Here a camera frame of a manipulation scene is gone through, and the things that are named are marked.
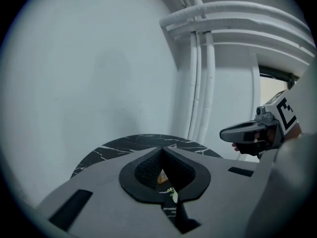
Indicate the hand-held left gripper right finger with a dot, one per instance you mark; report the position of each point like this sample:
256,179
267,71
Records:
223,195

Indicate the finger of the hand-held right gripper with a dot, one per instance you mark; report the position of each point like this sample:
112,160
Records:
235,133

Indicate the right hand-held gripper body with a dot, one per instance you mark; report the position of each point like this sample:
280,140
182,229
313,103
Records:
284,113

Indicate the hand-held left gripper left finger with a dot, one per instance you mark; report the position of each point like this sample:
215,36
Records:
104,182

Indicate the small orange picture frame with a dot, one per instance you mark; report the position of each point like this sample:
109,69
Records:
162,177

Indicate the person's right forearm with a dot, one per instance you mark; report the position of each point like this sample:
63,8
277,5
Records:
294,133

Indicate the person's right hand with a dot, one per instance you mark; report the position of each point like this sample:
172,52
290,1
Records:
247,149

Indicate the black marble table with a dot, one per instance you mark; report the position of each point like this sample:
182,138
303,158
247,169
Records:
119,145

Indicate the green leafy sprig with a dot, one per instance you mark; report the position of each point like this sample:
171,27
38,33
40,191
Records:
174,195

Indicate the thick white vertical pipe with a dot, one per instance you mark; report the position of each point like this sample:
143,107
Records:
208,83

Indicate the thin white vertical pipe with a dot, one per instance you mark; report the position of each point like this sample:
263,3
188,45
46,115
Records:
193,83

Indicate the person's grey clothing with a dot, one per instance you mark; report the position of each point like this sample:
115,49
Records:
302,182

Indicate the thick white horizontal pipe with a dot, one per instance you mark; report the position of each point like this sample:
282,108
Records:
235,7

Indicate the dark window frame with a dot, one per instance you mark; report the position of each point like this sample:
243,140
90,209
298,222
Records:
277,74

